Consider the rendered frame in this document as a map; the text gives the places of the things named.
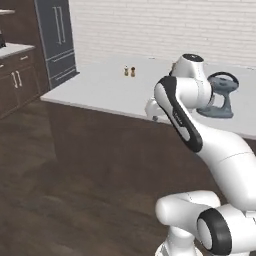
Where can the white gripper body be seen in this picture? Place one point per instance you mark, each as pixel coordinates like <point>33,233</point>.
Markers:
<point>152,108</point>

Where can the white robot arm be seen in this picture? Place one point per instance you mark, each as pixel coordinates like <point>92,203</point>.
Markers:
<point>226,156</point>

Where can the grey stand mixer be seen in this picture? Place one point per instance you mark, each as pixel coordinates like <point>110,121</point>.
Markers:
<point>222,86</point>

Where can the brown pepper shaker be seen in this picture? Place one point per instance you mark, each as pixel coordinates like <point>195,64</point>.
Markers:
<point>133,72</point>

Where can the dark brown kitchen island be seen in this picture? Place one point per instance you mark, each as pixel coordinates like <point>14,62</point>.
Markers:
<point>110,143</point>

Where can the dark grey fridge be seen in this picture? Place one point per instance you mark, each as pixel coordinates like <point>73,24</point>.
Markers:
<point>56,40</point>

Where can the dark brown cupboard run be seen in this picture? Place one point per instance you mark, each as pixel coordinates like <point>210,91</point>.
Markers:
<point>18,83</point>

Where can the black small appliance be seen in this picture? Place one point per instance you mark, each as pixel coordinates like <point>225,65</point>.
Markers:
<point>2,40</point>

